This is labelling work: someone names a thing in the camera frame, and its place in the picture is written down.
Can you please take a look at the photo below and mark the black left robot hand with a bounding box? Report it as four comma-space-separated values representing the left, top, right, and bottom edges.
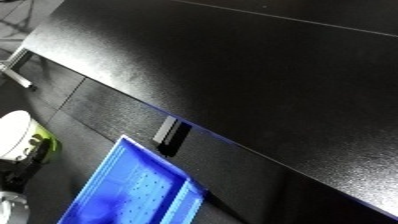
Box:
0, 138, 56, 195

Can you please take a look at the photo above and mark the white paper cup green band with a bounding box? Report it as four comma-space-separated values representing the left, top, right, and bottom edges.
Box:
0, 109, 64, 164

